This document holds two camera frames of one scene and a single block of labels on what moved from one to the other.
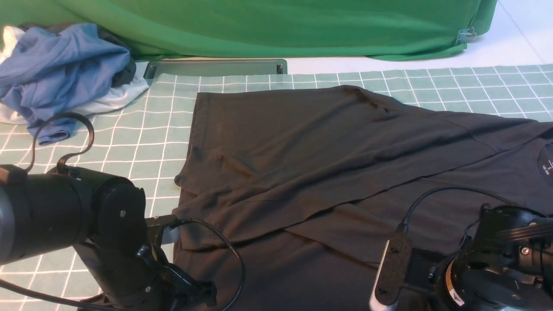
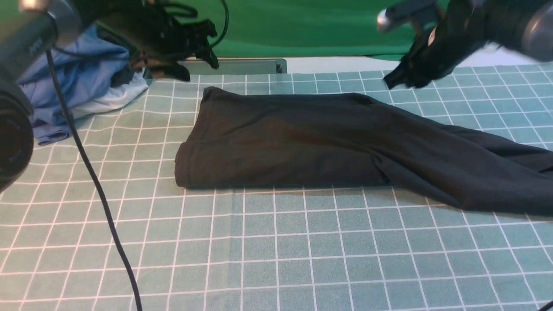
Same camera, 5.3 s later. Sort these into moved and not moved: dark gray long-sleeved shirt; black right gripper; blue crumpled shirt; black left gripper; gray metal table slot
Moved: dark gray long-sleeved shirt; black left gripper; black right gripper
Not moved: blue crumpled shirt; gray metal table slot
